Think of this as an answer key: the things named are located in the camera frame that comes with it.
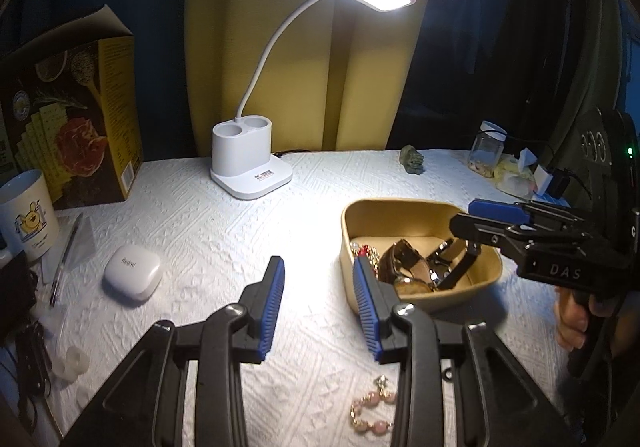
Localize small stone figurine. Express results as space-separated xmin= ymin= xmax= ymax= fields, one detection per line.
xmin=400 ymin=144 xmax=425 ymax=174

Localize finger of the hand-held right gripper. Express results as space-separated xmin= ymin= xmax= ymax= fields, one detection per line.
xmin=440 ymin=212 xmax=543 ymax=291
xmin=469 ymin=198 xmax=588 ymax=235

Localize white desk lamp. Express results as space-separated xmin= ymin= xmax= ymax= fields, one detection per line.
xmin=210 ymin=0 xmax=417 ymax=202

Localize dark hanging cloth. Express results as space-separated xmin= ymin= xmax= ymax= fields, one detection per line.
xmin=387 ymin=0 xmax=626 ymax=168

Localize beige oval tray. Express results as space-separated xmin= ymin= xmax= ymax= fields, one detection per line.
xmin=340 ymin=198 xmax=503 ymax=315

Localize yellow curtain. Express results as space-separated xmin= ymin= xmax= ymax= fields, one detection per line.
xmin=187 ymin=0 xmax=443 ymax=154

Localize white earbuds case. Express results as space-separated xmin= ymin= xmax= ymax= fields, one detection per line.
xmin=102 ymin=245 xmax=163 ymax=303

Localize clear ballpoint pen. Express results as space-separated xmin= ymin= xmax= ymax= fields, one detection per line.
xmin=49 ymin=212 xmax=84 ymax=308

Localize yellowish plastic bag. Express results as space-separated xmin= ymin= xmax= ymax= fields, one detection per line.
xmin=492 ymin=154 xmax=531 ymax=195

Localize white cartoon mug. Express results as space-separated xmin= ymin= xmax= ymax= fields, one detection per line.
xmin=0 ymin=168 xmax=61 ymax=264

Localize clear plastic sleeve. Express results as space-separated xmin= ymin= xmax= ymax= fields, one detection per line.
xmin=42 ymin=217 xmax=97 ymax=284

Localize white textured tablecloth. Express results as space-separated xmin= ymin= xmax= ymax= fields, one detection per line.
xmin=30 ymin=147 xmax=601 ymax=447

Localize yellow cracker box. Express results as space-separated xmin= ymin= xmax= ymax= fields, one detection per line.
xmin=0 ymin=4 xmax=145 ymax=211

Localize small glass jar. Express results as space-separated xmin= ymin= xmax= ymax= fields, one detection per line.
xmin=467 ymin=120 xmax=507 ymax=177

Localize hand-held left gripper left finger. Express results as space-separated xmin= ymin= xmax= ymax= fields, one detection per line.
xmin=60 ymin=256 xmax=286 ymax=447

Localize brown sunglasses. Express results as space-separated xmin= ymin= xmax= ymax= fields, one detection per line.
xmin=377 ymin=237 xmax=468 ymax=296

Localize dark blue curtain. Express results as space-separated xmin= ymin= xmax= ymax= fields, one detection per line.
xmin=0 ymin=0 xmax=201 ymax=163

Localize white folded paper piece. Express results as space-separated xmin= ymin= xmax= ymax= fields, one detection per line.
xmin=517 ymin=147 xmax=552 ymax=195

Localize small translucent cap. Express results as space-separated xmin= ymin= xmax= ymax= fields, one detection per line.
xmin=54 ymin=346 xmax=91 ymax=382

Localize black pouch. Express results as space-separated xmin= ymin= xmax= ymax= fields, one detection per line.
xmin=0 ymin=252 xmax=37 ymax=345

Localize red and gold bead necklace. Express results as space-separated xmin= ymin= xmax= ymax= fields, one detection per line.
xmin=350 ymin=242 xmax=383 ymax=278

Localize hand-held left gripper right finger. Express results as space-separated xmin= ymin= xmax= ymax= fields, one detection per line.
xmin=352 ymin=257 xmax=567 ymax=447

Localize person's right hand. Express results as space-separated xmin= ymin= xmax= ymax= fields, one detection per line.
xmin=555 ymin=287 xmax=592 ymax=354

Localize pink bead bracelet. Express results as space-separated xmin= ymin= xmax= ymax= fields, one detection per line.
xmin=350 ymin=375 xmax=399 ymax=435

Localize black cable bundle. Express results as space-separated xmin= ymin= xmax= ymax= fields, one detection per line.
xmin=12 ymin=317 xmax=57 ymax=423

